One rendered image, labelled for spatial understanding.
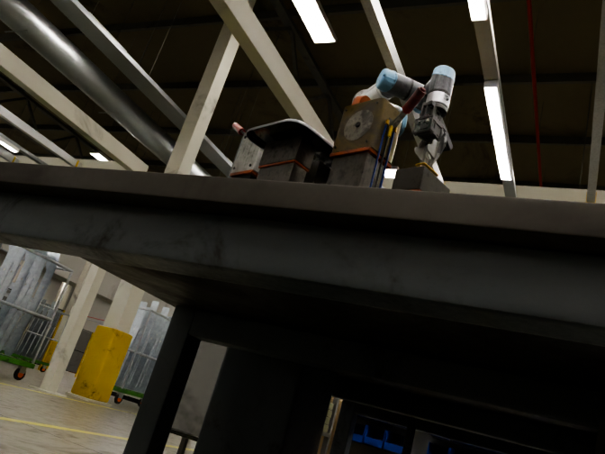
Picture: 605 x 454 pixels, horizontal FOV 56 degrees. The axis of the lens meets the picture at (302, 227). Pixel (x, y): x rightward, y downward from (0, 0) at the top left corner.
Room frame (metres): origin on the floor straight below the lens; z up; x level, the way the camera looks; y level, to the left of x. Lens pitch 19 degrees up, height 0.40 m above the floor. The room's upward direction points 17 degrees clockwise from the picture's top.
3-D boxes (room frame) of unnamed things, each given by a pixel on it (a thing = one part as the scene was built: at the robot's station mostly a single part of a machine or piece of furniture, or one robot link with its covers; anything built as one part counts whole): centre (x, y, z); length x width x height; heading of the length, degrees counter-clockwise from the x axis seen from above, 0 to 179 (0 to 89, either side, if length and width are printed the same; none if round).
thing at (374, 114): (1.03, -0.08, 0.88); 0.14 x 0.09 x 0.36; 42
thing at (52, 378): (8.13, 2.63, 1.64); 0.36 x 0.36 x 3.28; 61
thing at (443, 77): (1.58, -0.31, 1.57); 0.09 x 0.08 x 0.11; 12
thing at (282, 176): (1.15, 0.08, 0.84); 0.12 x 0.05 x 0.29; 42
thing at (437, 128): (1.57, -0.30, 1.41); 0.09 x 0.08 x 0.12; 129
